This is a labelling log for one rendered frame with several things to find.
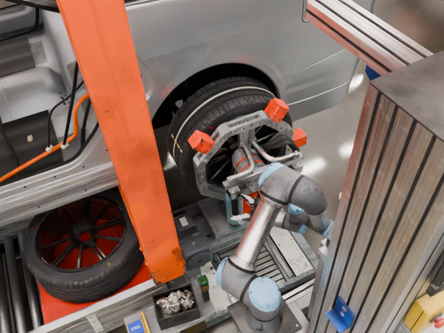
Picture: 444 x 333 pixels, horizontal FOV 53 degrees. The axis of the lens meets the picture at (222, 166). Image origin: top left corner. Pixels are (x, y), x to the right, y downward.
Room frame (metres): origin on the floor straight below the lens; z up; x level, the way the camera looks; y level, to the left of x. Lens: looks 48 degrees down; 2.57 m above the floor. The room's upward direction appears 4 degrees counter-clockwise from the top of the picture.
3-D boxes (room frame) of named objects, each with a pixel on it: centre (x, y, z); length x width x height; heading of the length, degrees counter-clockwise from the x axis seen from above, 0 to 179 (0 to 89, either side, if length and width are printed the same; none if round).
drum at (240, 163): (1.51, -0.15, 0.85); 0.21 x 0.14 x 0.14; 21
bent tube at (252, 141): (1.50, -0.26, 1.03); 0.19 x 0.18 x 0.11; 21
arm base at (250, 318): (0.74, -0.12, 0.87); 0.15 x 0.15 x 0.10
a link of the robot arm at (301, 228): (1.17, -0.32, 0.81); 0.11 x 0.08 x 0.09; 66
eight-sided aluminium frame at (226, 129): (1.57, -0.12, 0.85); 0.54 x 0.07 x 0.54; 111
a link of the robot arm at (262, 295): (0.74, -0.12, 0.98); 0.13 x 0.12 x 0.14; 50
